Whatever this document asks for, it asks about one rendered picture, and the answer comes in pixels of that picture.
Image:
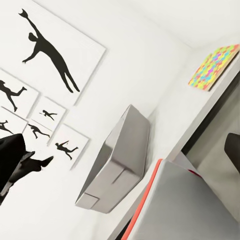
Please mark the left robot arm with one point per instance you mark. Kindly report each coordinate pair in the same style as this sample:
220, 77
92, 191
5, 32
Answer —
25, 167

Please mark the jigsaw puzzle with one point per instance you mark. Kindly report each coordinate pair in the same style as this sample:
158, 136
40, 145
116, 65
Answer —
213, 66

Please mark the desk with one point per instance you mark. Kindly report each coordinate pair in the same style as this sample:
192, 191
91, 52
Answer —
190, 120

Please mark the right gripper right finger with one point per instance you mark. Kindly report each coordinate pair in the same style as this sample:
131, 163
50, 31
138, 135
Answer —
232, 149

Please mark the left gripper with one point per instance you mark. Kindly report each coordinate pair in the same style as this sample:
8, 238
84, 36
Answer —
28, 165

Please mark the swivel chair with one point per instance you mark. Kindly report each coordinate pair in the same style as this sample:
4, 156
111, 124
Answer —
179, 205

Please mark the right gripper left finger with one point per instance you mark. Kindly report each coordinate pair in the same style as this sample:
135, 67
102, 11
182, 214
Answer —
12, 149

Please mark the toy box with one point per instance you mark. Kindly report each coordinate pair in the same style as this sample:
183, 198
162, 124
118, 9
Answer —
119, 165

